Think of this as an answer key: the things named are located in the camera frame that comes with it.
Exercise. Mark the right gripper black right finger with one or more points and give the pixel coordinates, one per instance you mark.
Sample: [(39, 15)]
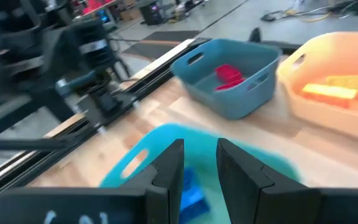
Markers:
[(275, 205)]

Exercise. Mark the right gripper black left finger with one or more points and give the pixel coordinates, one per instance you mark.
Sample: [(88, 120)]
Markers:
[(104, 205)]

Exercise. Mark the blue toy building block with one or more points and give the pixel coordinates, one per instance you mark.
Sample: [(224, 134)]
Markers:
[(193, 199)]

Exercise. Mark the teal plastic bin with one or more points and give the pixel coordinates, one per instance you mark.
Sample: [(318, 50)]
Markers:
[(197, 149)]

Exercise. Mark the yellow toy building block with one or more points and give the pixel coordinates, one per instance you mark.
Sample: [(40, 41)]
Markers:
[(353, 81), (329, 91)]

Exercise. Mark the red toy building block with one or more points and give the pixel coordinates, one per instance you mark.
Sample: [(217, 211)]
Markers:
[(227, 72), (232, 84)]

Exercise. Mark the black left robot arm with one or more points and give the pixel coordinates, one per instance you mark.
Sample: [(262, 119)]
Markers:
[(92, 46)]

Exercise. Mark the orange plastic bin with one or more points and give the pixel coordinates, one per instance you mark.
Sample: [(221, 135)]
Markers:
[(322, 121)]

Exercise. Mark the slate blue plastic bin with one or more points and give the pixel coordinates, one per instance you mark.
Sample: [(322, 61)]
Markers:
[(228, 105)]

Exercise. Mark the black hazard striped floor mat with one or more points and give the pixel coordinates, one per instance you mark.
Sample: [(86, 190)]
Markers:
[(172, 35)]

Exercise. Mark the brown cardboard box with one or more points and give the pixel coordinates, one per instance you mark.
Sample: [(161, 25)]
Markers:
[(128, 14)]

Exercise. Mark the black computer tower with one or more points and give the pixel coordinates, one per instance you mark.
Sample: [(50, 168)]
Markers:
[(152, 12)]

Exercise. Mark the black aluminium table frame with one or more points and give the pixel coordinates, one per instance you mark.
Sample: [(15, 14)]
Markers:
[(157, 80)]

